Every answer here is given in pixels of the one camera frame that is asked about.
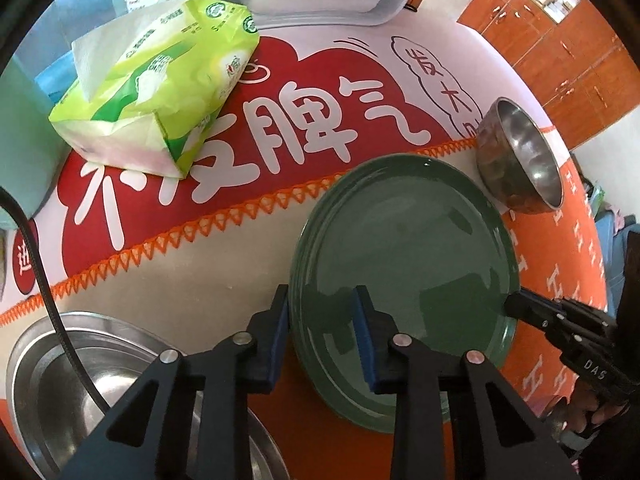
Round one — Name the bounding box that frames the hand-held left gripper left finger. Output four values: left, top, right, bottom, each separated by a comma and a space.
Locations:
59, 284, 292, 480

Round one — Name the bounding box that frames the green tissue pack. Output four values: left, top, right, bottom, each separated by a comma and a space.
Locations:
48, 0, 261, 180

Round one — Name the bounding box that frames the white red-printed table mat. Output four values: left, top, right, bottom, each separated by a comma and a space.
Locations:
0, 7, 556, 321

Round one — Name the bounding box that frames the mint green canister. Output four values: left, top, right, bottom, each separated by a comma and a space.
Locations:
0, 52, 72, 233

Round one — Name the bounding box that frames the black cable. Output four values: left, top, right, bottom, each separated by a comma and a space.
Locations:
0, 186, 118, 413

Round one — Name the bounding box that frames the wooden wall cabinet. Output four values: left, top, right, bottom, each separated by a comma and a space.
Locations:
457, 0, 640, 153

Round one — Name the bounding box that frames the wide steel bowl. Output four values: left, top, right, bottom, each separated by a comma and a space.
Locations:
4, 310, 293, 480

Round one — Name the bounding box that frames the blue face mask pack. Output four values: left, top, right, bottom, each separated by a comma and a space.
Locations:
35, 57, 76, 106

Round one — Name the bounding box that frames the green plate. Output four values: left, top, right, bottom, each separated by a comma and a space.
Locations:
288, 154, 521, 435

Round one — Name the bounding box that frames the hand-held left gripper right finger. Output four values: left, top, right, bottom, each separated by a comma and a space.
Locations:
352, 285, 581, 480

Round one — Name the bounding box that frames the orange patterned tablecloth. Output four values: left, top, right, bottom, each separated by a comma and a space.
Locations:
0, 122, 613, 480

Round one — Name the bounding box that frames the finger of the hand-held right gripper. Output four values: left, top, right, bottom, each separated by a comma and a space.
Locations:
502, 289, 568, 333

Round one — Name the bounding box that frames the person's right hand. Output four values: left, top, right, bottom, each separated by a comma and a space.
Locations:
567, 385, 628, 441

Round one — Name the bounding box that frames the small steel bowl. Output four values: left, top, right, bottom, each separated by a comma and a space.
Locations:
475, 97, 565, 214

